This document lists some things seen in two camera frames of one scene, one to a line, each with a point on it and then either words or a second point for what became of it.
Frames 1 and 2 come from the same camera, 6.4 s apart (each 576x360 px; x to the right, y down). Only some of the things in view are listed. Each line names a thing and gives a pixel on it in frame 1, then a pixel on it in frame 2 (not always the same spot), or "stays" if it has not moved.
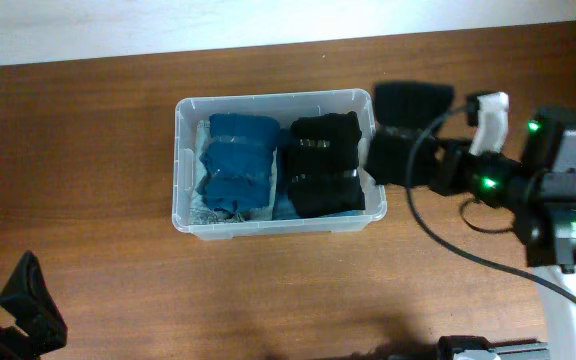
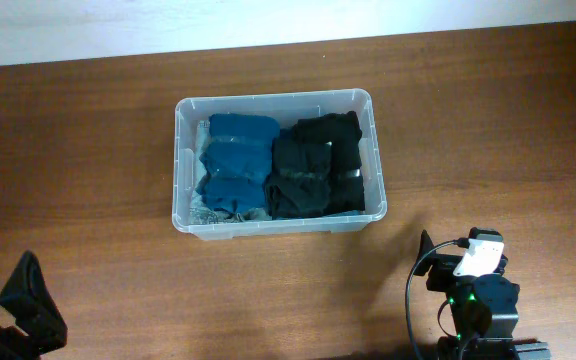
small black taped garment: (401, 151) → (300, 182)
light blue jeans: (202, 212) → (237, 163)
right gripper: (458, 177) → (445, 271)
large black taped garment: (323, 168) stays
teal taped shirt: (238, 157) stays
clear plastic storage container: (247, 165) stays
